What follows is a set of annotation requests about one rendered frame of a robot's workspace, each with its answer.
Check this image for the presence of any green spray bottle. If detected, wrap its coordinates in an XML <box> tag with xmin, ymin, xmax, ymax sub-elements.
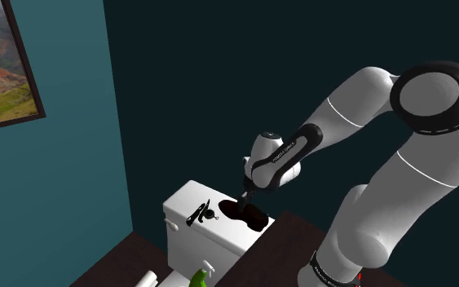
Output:
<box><xmin>188</xmin><ymin>260</ymin><xmax>217</xmax><ymax>287</ymax></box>

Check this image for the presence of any white toilet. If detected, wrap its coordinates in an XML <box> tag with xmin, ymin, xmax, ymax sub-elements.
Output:
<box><xmin>159</xmin><ymin>179</ymin><xmax>276</xmax><ymax>287</ymax></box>

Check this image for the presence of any black hand tool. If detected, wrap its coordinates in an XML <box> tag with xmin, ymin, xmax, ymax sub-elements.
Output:
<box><xmin>185</xmin><ymin>198</ymin><xmax>219</xmax><ymax>227</ymax></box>

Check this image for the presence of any white paper roll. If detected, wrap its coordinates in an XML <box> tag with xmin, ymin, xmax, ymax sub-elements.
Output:
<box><xmin>133</xmin><ymin>269</ymin><xmax>159</xmax><ymax>287</ymax></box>

